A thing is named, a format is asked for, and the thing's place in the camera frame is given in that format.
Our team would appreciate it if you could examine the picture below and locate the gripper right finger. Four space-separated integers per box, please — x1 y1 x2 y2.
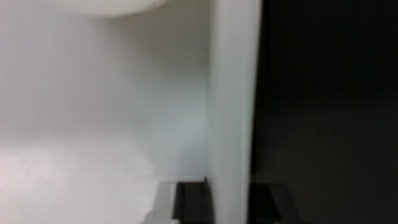
249 183 306 224

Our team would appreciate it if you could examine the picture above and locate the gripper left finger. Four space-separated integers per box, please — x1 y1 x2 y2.
173 179 214 224

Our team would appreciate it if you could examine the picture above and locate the white square tabletop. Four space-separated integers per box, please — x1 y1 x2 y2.
0 0 261 224

